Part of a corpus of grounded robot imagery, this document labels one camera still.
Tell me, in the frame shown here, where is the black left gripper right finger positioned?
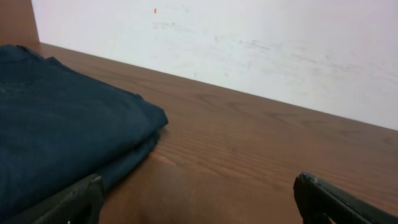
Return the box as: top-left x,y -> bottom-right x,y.
293,172 -> 397,224

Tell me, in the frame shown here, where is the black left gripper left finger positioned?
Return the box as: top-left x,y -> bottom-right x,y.
2,174 -> 105,224

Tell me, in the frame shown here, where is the folded navy blue garment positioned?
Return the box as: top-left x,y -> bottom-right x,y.
1,45 -> 168,220

